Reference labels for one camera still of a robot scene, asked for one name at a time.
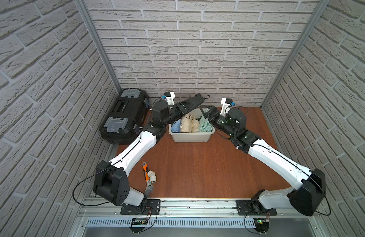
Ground white plastic storage box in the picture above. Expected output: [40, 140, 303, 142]
[168, 124, 216, 143]

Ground white pipe fitting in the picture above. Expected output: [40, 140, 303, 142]
[147, 170, 157, 184]

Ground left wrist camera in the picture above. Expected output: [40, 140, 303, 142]
[161, 92, 175, 105]

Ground left circuit board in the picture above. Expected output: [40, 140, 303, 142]
[131, 217, 149, 227]

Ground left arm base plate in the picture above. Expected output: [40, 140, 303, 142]
[120, 198, 161, 215]

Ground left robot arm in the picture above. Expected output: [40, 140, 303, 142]
[92, 98, 203, 212]

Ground beige umbrella black handle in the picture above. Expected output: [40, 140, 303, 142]
[191, 119, 199, 132]

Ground black grey toolbox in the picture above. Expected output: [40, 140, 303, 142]
[99, 88, 149, 145]

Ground aluminium front rail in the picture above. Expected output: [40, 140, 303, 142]
[77, 196, 307, 218]

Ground right circuit board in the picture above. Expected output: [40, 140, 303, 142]
[254, 219, 270, 234]

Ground beige umbrella black stripes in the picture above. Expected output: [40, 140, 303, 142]
[180, 114, 192, 133]

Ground periwinkle blue umbrella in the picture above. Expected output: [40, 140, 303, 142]
[171, 119, 181, 133]

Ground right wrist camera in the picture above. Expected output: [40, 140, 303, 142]
[221, 98, 236, 116]

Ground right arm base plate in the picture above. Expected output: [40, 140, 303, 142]
[235, 199, 277, 216]

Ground circuit board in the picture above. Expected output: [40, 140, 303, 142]
[254, 219, 270, 234]
[131, 217, 149, 227]

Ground mint green umbrella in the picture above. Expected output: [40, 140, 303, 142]
[198, 116, 213, 132]

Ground orange handled wrench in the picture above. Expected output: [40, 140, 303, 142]
[142, 162, 154, 196]

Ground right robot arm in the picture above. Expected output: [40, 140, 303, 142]
[203, 106, 326, 216]

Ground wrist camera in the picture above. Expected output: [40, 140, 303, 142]
[161, 92, 175, 105]
[221, 98, 236, 116]

